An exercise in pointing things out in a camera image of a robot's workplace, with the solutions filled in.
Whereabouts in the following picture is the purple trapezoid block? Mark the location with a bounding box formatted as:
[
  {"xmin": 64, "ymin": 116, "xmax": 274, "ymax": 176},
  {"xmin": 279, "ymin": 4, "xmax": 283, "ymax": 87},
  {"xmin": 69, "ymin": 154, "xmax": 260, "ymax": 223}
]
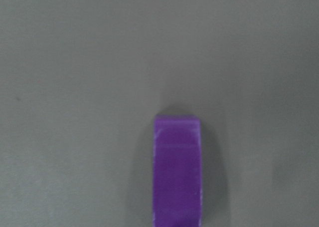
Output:
[{"xmin": 153, "ymin": 115, "xmax": 202, "ymax": 227}]

